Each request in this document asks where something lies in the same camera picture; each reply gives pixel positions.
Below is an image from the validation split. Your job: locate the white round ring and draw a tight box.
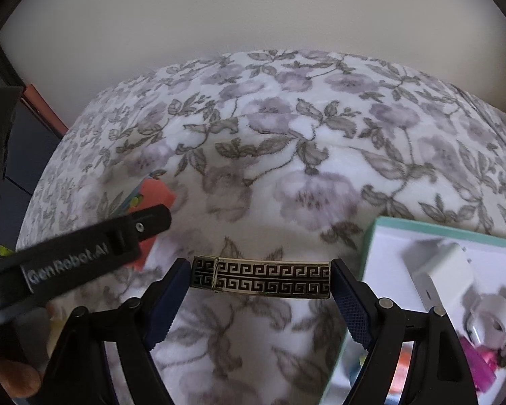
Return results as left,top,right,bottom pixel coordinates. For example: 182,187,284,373
464,293,506,351

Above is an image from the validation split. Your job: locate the teal shallow box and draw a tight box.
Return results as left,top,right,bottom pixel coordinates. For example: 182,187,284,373
318,216,506,405

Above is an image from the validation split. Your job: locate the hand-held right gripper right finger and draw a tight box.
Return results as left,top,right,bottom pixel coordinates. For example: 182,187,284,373
330,258,479,405

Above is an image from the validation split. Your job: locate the white charger plug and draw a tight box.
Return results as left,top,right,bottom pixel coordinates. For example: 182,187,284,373
400,238,477,308

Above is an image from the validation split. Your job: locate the pink smartwatch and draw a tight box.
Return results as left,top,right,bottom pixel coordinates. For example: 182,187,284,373
459,337,498,393

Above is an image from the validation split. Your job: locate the dark cabinet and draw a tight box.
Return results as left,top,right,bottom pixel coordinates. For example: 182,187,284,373
4,84,70,203

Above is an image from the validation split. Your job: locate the gold patterned hair clip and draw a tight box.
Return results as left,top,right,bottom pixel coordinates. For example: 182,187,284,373
189,255,333,300

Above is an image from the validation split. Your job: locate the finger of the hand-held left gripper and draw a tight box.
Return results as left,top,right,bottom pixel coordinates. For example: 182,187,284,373
110,204,173,258

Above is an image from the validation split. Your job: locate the orange toy utility knife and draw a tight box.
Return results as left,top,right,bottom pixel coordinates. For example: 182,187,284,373
388,342,414,401

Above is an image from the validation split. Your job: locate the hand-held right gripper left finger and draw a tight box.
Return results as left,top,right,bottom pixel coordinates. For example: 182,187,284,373
40,257,194,405

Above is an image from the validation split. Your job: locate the person's left hand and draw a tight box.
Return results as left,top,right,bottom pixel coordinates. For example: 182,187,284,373
0,356,42,398

